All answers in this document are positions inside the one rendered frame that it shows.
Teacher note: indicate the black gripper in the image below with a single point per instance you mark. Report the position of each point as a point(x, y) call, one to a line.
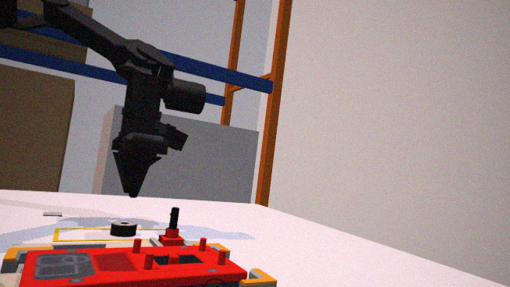
point(137, 148)

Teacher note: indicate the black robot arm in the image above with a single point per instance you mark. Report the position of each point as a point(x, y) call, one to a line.
point(135, 61)

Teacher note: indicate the grey and white wheel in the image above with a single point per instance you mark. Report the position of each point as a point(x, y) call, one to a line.
point(123, 229)

